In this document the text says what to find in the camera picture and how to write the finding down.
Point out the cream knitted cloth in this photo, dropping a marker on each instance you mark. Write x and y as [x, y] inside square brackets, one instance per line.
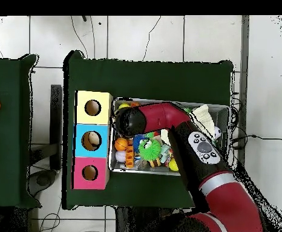
[204, 116]

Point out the silver mesh bin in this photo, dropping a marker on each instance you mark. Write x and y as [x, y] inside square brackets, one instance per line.
[222, 116]

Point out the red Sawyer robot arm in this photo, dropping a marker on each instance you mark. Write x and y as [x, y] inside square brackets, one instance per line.
[228, 205]

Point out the yellow black striped plush toy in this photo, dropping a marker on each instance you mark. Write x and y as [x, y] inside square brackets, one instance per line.
[154, 163]

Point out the dark green table cloth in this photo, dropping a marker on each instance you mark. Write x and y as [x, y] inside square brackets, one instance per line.
[5, 145]
[143, 77]

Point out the orange toy basketball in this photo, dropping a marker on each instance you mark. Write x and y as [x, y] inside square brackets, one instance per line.
[121, 144]

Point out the black and white soccer ball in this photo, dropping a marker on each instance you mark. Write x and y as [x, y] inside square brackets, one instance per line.
[217, 132]

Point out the orange plastic building block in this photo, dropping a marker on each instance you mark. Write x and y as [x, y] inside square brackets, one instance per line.
[129, 157]
[135, 104]

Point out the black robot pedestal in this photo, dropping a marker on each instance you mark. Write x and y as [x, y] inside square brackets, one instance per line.
[141, 220]

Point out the green spiky toy with eyes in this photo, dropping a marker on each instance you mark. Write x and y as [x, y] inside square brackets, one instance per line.
[153, 151]

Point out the wooden box with three holes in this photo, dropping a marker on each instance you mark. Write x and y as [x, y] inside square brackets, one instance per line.
[80, 116]

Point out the yellow ball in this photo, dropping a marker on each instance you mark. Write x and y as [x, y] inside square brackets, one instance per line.
[173, 165]
[124, 105]

